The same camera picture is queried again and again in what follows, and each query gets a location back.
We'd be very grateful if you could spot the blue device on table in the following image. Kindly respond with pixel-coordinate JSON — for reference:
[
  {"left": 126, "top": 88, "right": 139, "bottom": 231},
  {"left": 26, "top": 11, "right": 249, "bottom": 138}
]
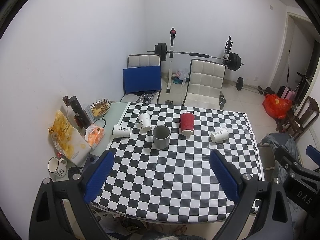
[{"left": 81, "top": 154, "right": 99, "bottom": 173}]

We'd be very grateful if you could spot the small dumbbell on floor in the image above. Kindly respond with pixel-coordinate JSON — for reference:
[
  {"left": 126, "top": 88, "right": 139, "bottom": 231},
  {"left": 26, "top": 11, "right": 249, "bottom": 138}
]
[{"left": 235, "top": 77, "right": 258, "bottom": 91}]

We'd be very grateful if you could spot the silver patterned box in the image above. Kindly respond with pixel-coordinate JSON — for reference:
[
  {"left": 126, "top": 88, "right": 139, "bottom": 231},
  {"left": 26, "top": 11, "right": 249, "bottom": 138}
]
[{"left": 85, "top": 105, "right": 93, "bottom": 118}]

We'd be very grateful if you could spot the red plastic bag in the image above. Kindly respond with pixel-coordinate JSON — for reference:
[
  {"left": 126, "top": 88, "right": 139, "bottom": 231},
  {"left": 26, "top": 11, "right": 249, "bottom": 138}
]
[{"left": 262, "top": 94, "right": 292, "bottom": 120}]

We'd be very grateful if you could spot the white enamel mug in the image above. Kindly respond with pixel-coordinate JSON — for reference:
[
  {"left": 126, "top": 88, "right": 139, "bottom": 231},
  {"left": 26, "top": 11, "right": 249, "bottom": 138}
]
[{"left": 48, "top": 157, "right": 67, "bottom": 178}]

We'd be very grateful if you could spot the black white checkered tablecloth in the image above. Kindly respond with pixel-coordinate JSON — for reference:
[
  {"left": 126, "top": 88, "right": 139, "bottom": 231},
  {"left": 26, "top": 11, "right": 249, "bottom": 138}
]
[{"left": 93, "top": 102, "right": 264, "bottom": 223}]

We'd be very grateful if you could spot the barbell with black plates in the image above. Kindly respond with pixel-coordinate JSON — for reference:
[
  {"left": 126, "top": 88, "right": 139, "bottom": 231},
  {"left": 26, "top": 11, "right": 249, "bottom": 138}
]
[{"left": 147, "top": 43, "right": 244, "bottom": 71}]

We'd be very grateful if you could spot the white barbell rack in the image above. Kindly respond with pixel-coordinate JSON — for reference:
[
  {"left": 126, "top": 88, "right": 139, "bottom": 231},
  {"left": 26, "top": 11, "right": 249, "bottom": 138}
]
[{"left": 166, "top": 27, "right": 176, "bottom": 94}]

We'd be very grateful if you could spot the orange tissue pack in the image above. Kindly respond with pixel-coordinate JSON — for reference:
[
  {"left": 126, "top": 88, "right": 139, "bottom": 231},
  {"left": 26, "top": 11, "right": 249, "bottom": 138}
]
[{"left": 85, "top": 124, "right": 105, "bottom": 150}]

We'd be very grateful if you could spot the white plastic bag on floor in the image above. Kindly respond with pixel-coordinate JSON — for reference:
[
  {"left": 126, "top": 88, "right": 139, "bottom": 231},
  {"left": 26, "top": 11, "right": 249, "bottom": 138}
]
[{"left": 176, "top": 68, "right": 189, "bottom": 86}]

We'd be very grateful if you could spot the dark wooden chair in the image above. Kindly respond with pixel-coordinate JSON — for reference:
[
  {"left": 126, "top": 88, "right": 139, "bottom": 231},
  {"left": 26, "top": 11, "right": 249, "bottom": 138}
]
[{"left": 276, "top": 96, "right": 319, "bottom": 140}]

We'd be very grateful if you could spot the black bottle box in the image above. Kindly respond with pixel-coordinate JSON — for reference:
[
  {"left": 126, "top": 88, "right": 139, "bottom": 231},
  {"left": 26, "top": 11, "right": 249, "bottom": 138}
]
[{"left": 62, "top": 96, "right": 92, "bottom": 129}]

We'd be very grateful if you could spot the blue backed chair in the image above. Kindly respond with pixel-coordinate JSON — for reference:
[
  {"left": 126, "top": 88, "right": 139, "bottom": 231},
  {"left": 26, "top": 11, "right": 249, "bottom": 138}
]
[{"left": 120, "top": 54, "right": 162, "bottom": 103}]

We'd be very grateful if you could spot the red paper cup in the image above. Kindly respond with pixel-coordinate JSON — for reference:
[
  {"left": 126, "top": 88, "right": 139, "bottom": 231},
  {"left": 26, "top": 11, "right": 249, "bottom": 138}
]
[{"left": 180, "top": 112, "right": 195, "bottom": 137}]

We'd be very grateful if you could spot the white leather chair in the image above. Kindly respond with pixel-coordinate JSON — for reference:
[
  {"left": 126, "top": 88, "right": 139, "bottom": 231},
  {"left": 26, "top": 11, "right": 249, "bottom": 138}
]
[{"left": 183, "top": 59, "right": 225, "bottom": 110}]

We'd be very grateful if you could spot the pink suitcase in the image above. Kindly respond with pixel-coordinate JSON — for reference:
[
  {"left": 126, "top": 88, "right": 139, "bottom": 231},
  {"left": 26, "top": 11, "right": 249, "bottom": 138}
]
[{"left": 277, "top": 86, "right": 296, "bottom": 101}]

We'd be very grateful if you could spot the yellow chips bag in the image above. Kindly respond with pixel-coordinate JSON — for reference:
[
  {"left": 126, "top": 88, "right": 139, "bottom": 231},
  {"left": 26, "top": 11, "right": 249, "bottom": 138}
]
[{"left": 49, "top": 110, "right": 91, "bottom": 167}]

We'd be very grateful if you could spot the patterned snack plate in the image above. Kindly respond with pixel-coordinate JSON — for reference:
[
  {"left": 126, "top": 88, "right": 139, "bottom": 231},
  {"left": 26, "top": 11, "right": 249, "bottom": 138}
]
[{"left": 89, "top": 99, "right": 112, "bottom": 118}]

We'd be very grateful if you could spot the grey ceramic mug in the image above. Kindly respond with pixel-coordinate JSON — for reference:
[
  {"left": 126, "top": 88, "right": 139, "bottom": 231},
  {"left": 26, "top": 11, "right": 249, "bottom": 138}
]
[{"left": 152, "top": 125, "right": 171, "bottom": 150}]

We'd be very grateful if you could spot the black round lid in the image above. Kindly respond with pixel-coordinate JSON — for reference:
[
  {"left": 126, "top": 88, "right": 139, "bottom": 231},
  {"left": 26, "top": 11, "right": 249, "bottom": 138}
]
[{"left": 67, "top": 166, "right": 81, "bottom": 179}]

